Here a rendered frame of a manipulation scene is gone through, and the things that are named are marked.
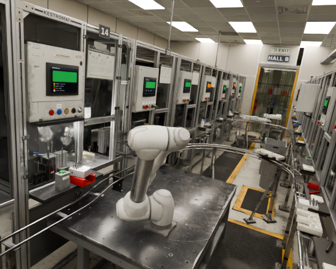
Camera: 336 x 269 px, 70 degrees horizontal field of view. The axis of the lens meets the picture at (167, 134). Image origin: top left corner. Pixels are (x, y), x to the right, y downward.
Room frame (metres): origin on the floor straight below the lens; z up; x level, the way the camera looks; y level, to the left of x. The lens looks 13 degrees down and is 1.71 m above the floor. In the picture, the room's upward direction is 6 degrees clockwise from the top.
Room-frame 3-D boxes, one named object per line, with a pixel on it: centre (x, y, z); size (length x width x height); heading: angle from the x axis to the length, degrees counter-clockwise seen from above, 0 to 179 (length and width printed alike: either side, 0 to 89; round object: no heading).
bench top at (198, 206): (1.94, -0.01, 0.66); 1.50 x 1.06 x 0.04; 155
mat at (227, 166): (6.00, -1.83, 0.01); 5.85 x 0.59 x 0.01; 155
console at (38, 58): (1.62, 0.84, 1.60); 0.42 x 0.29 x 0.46; 155
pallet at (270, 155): (3.12, -1.39, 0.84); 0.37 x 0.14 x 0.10; 33
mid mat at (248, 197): (3.44, -1.48, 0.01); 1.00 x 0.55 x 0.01; 155
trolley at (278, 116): (7.75, -3.32, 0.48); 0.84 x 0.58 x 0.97; 163
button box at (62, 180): (1.49, 0.68, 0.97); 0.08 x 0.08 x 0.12; 65
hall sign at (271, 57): (9.09, -3.66, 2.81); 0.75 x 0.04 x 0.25; 65
